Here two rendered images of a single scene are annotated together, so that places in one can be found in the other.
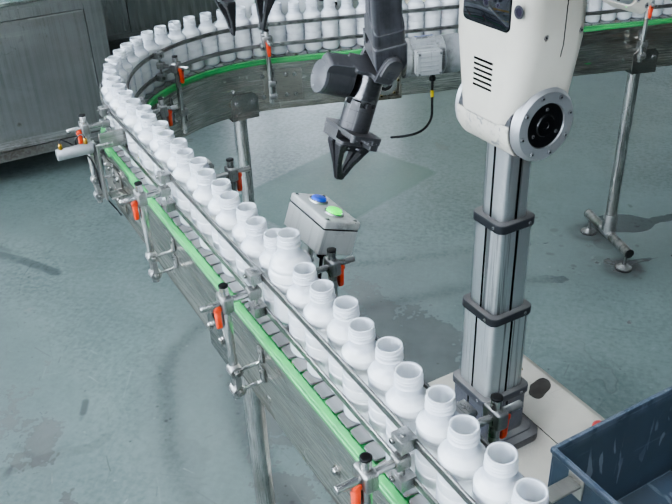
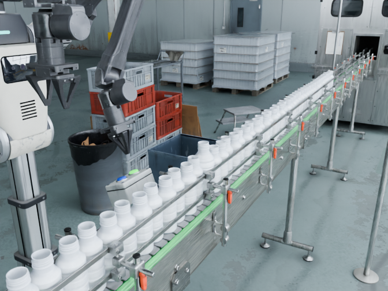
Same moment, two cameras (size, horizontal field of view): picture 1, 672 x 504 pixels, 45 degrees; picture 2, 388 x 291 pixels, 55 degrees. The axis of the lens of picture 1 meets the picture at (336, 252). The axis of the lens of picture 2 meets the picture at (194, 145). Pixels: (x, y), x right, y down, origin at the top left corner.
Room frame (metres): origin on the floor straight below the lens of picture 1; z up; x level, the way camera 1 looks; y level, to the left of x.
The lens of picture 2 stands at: (1.75, 1.04, 1.59)
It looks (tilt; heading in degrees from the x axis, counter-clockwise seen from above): 19 degrees down; 238
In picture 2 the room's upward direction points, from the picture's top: straight up
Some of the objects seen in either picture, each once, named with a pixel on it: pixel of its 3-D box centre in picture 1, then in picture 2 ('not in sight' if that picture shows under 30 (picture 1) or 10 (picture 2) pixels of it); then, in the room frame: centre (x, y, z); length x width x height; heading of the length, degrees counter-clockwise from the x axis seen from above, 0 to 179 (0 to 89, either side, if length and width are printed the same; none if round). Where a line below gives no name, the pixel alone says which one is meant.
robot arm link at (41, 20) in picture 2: not in sight; (49, 25); (1.57, 0.16, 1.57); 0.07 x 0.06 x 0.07; 119
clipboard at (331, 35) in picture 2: not in sight; (334, 43); (-2.76, -2.50, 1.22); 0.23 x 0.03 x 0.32; 118
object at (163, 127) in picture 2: not in sight; (156, 122); (-0.20, -2.97, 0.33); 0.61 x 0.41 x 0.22; 31
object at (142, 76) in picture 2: not in sight; (122, 77); (0.37, -2.54, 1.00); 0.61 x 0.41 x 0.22; 36
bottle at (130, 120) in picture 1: (138, 132); not in sight; (1.83, 0.47, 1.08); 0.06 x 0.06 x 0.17
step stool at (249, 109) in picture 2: not in sight; (238, 122); (-1.34, -2.78, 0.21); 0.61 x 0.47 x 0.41; 82
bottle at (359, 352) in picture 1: (362, 369); (233, 153); (0.91, -0.03, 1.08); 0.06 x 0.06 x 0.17
